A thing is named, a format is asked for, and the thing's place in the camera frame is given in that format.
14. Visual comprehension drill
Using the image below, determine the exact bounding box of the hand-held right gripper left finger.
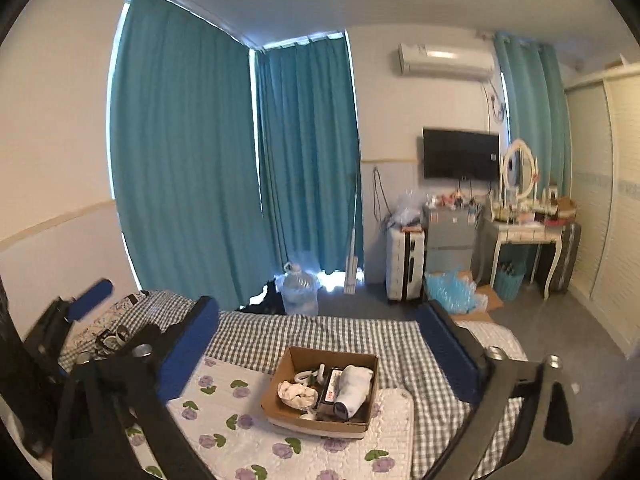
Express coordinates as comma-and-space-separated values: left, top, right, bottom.
50, 296, 221, 480

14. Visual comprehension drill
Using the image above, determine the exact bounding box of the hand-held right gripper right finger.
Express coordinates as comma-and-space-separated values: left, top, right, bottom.
415, 300, 581, 480

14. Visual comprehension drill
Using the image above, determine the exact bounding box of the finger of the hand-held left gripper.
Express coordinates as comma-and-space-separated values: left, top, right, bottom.
22, 279, 115, 367

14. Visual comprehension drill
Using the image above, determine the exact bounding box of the white sock blue cuff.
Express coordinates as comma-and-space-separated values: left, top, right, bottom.
332, 364, 376, 419

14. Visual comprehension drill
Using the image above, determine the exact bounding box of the brown cardboard box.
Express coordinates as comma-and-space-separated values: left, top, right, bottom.
261, 346, 380, 440

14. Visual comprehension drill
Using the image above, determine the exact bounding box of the cream cloth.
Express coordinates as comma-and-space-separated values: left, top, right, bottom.
277, 380, 319, 411

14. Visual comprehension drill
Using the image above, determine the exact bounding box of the black red small box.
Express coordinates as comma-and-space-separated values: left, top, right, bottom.
316, 367, 347, 419

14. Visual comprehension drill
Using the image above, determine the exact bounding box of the patterned pillow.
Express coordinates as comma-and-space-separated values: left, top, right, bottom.
65, 289, 152, 357

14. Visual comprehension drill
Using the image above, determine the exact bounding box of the blue plastic bag pile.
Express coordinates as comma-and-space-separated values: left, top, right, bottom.
425, 267, 488, 317

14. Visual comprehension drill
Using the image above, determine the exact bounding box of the flat cardboard sheet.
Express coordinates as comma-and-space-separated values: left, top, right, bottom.
452, 285, 506, 324

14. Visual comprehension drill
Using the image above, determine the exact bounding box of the teal woven basket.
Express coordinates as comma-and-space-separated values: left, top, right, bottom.
492, 260, 526, 302

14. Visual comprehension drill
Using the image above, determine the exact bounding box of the dark cloth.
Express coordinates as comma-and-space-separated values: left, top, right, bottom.
239, 279, 286, 314

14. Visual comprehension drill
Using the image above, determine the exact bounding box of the white floral quilt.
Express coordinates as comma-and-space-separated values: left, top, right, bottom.
120, 355, 416, 480

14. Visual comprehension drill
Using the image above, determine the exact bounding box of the white suitcase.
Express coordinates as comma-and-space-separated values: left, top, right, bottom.
385, 227, 426, 304

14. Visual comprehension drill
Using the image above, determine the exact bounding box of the grey small fridge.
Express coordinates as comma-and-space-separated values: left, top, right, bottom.
424, 207, 483, 276

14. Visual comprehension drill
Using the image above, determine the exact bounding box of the large water bottle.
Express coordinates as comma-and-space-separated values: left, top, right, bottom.
276, 261, 321, 317

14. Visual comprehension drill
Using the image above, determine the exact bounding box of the grey checkered bed sheet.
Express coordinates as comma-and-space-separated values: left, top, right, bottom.
57, 290, 531, 480

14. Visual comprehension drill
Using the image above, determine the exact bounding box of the white dressing table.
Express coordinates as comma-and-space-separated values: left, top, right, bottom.
482, 219, 563, 302

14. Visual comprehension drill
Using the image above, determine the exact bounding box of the clear plastic bag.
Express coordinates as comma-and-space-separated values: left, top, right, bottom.
392, 190, 426, 229

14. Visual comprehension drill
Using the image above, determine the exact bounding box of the dark striped suitcase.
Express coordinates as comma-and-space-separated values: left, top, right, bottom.
535, 222, 582, 295

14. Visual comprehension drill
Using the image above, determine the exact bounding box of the wide teal curtain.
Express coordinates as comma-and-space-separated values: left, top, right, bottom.
109, 0, 266, 311

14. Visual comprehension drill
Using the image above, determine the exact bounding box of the brown box on vanity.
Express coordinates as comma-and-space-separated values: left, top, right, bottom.
542, 197, 577, 227

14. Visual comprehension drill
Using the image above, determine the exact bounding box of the white oval vanity mirror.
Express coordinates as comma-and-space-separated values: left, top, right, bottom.
501, 139, 535, 199

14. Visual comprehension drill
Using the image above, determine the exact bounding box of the cream slatted wardrobe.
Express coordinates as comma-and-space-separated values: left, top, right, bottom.
564, 62, 640, 357

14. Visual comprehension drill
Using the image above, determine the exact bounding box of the teal corner curtain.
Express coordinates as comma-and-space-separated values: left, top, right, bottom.
252, 30, 365, 287

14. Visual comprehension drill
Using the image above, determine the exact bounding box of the narrow teal curtain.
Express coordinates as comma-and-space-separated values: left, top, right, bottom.
492, 32, 573, 198

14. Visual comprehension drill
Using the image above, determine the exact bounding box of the white air conditioner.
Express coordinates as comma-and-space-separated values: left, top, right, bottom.
397, 42, 496, 82

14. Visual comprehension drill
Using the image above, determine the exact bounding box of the black wall television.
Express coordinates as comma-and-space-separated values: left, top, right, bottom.
422, 127, 501, 181

